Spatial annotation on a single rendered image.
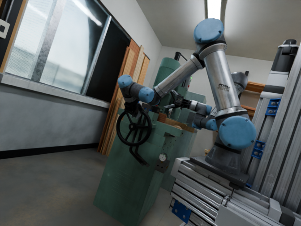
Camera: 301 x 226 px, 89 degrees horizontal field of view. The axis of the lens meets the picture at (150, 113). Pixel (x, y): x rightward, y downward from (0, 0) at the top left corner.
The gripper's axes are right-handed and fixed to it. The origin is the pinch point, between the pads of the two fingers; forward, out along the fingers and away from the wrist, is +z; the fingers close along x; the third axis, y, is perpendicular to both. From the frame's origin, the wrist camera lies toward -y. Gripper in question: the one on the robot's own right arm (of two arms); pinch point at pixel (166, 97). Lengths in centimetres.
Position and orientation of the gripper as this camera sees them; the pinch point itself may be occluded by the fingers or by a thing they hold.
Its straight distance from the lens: 128.1
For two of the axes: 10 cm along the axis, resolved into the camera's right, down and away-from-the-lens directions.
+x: -3.6, 9.3, -0.7
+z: -8.8, -3.2, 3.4
